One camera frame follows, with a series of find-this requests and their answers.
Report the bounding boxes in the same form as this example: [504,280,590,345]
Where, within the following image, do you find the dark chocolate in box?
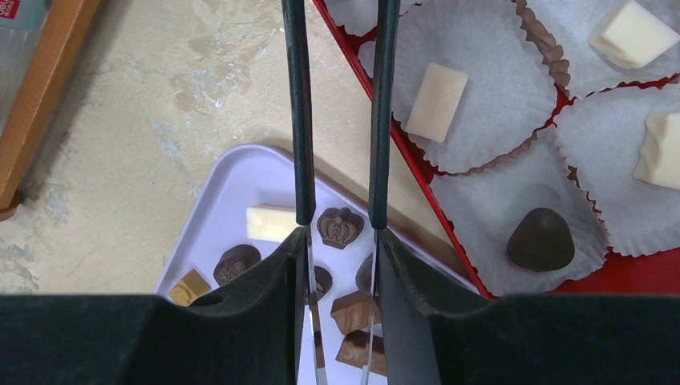
[506,208,575,273]

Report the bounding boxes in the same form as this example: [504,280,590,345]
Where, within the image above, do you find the dark crown chocolate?
[317,207,364,249]

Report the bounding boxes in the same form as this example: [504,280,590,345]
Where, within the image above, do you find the black metal tongs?
[282,1,400,384]

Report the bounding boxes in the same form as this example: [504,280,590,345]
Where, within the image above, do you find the dark oval chocolate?
[314,265,333,301]

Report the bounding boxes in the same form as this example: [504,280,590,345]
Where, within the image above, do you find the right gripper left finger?
[1,229,307,384]

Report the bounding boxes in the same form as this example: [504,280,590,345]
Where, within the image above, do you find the dark heart chocolate left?
[213,244,261,287]

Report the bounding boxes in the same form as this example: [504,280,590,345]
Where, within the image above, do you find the dark round chocolate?
[355,253,374,296]

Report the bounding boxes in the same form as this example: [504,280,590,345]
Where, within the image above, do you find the brown bar chocolate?
[330,291,372,335]
[335,330,387,376]

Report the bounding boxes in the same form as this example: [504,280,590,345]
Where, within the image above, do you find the white bar chocolate lower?
[404,63,469,143]

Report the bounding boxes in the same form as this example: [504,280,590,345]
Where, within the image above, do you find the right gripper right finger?
[378,229,679,384]

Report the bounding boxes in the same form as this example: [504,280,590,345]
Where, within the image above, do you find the white rectangular chocolate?
[245,205,298,243]

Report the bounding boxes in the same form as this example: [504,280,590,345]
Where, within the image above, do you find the small caramel chocolate left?
[168,269,211,306]

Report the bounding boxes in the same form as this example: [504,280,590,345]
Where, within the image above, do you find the orange wooden tiered rack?
[1,1,99,221]

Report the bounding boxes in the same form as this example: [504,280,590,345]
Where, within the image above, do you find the red chocolate box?
[312,0,680,300]

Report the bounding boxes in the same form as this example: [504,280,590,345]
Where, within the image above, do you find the lavender plastic tray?
[154,143,480,385]

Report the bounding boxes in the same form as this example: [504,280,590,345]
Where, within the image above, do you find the white chocolate in box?
[589,1,679,69]
[633,112,679,190]

